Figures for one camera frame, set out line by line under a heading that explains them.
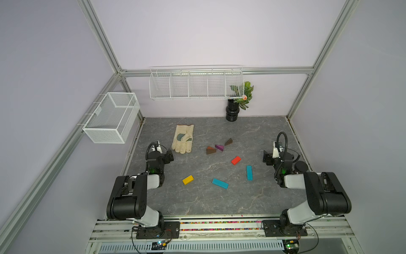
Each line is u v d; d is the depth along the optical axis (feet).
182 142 3.45
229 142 3.45
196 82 3.25
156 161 2.29
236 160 3.17
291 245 2.37
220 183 2.91
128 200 1.52
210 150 3.26
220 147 3.35
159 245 2.36
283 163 2.33
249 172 3.00
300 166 2.97
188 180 2.93
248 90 3.26
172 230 2.43
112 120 2.75
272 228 2.42
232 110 3.76
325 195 1.47
